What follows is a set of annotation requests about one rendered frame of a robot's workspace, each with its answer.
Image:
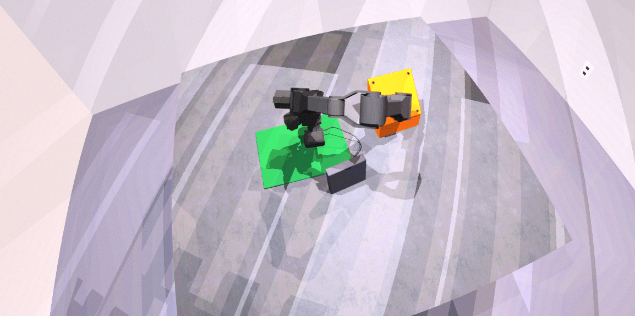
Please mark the green circuit board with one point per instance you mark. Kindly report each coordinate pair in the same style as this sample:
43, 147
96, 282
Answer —
284, 158

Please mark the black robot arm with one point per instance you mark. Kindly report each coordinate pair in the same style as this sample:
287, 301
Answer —
374, 107

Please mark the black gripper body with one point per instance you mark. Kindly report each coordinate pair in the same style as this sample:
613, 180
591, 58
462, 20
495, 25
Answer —
314, 137

